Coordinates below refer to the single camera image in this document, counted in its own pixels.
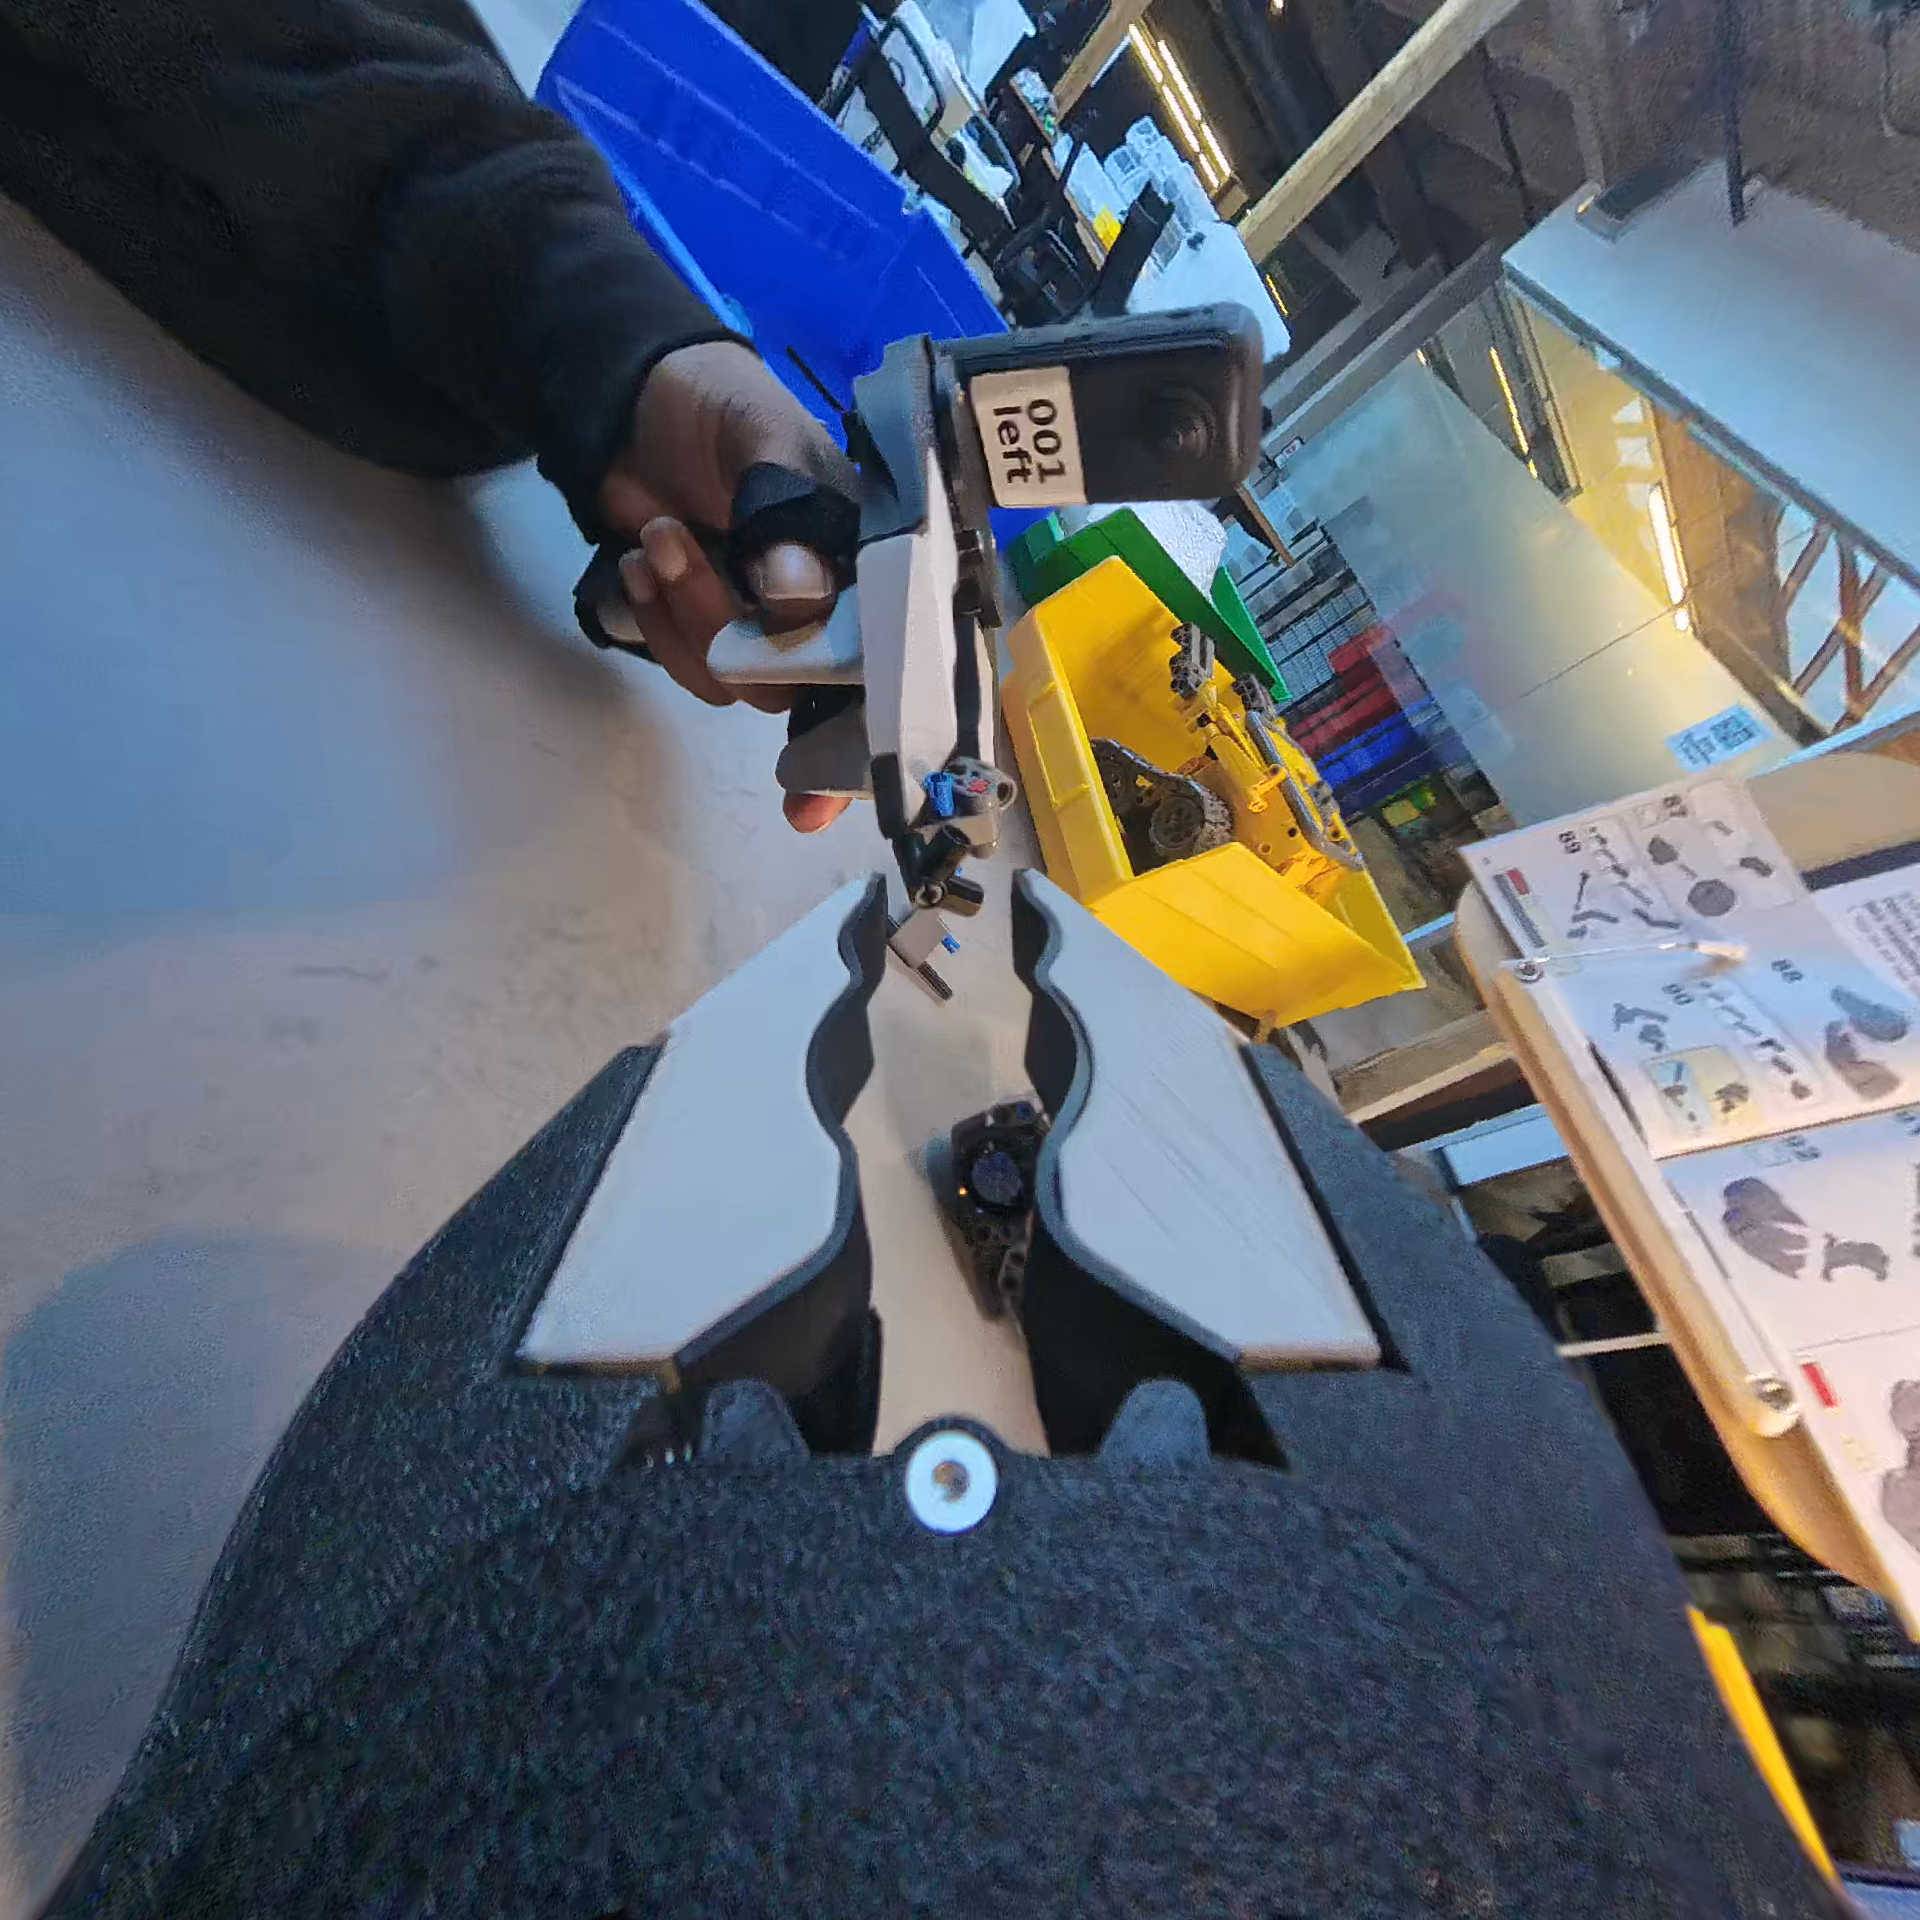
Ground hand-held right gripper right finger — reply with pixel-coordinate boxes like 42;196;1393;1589
1011;865;1383;1369

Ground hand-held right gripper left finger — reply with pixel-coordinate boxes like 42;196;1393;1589
515;873;888;1376

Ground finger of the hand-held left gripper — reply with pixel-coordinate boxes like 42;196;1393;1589
857;527;1000;840

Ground grey angular connector piece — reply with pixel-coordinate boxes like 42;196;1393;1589
927;756;1022;859

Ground person's left forearm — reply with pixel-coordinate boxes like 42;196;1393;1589
0;0;739;544

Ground grey desk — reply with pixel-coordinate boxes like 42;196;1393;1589
0;193;1352;1905

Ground person's left hand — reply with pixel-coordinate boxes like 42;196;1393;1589
595;337;863;836

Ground clear plastic storage boxes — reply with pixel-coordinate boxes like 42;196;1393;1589
1118;217;1295;366

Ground bubble wrap sheet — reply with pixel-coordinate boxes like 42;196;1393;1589
1139;502;1234;590

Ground green storage bin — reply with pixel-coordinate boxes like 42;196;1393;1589
1008;508;1286;694

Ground grey twin engine toy assembly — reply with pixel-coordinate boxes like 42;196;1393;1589
949;1100;1055;1326

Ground yellow toy bulldozer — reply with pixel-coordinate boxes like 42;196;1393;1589
1093;622;1368;881

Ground wooden beam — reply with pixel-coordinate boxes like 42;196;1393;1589
1235;0;1526;268

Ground red and blue parts drawers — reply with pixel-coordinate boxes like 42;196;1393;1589
1253;526;1519;822

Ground instruction booklet on stand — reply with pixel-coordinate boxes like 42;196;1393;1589
1456;750;1920;1641

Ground blue storage bin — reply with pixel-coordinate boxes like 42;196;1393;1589
537;0;1055;544

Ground white table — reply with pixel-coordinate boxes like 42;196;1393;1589
1503;157;1920;590

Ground large yellow storage bin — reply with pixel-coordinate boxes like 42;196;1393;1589
1687;1604;1841;1888

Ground blue wall sign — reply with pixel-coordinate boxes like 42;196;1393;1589
1664;702;1775;777

